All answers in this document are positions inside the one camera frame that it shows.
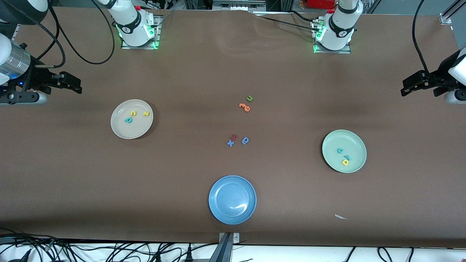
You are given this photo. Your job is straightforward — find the aluminium corner profile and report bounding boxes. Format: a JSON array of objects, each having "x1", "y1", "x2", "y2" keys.
[{"x1": 439, "y1": 0, "x2": 466, "y2": 25}]

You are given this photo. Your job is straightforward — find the beige brown plate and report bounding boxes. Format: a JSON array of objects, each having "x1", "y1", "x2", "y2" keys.
[{"x1": 110, "y1": 99, "x2": 154, "y2": 140}]

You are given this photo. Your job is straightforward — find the green plate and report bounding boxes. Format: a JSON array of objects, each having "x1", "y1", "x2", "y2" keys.
[{"x1": 322, "y1": 130, "x2": 367, "y2": 174}]

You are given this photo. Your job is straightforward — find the brown table cover sheet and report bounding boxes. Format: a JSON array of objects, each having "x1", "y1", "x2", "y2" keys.
[{"x1": 0, "y1": 5, "x2": 466, "y2": 250}]

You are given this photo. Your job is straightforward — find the red box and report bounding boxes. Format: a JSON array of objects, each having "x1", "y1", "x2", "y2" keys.
[{"x1": 306, "y1": 0, "x2": 337, "y2": 9}]

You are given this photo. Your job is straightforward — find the grey metal rack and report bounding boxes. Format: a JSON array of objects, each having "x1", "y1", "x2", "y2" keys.
[{"x1": 212, "y1": 0, "x2": 268, "y2": 11}]

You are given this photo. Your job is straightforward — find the blue plate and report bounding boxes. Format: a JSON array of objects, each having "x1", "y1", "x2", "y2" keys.
[{"x1": 208, "y1": 175, "x2": 257, "y2": 225}]

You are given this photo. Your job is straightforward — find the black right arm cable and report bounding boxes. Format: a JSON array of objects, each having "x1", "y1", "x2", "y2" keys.
[{"x1": 35, "y1": 0, "x2": 116, "y2": 70}]

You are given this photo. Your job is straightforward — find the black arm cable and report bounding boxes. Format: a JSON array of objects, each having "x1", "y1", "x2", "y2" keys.
[
  {"x1": 412, "y1": 0, "x2": 443, "y2": 79},
  {"x1": 35, "y1": 0, "x2": 116, "y2": 70}
]

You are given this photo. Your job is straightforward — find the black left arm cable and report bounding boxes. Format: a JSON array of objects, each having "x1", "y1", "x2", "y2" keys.
[{"x1": 412, "y1": 0, "x2": 443, "y2": 79}]

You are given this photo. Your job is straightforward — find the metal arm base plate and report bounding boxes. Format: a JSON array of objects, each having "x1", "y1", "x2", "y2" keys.
[
  {"x1": 121, "y1": 15, "x2": 161, "y2": 50},
  {"x1": 312, "y1": 18, "x2": 352, "y2": 54}
]

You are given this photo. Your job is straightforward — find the black cable on table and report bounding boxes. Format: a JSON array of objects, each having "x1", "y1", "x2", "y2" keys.
[{"x1": 251, "y1": 10, "x2": 321, "y2": 31}]

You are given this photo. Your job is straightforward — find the tangled black floor cables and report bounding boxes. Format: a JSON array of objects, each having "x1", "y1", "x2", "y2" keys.
[{"x1": 0, "y1": 227, "x2": 204, "y2": 262}]

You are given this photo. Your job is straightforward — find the dark aluminium frame beam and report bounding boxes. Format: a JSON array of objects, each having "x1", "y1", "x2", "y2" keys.
[{"x1": 209, "y1": 233, "x2": 233, "y2": 262}]

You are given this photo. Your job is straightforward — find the small metal bracket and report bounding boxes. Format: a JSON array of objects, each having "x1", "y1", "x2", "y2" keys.
[{"x1": 218, "y1": 232, "x2": 241, "y2": 245}]

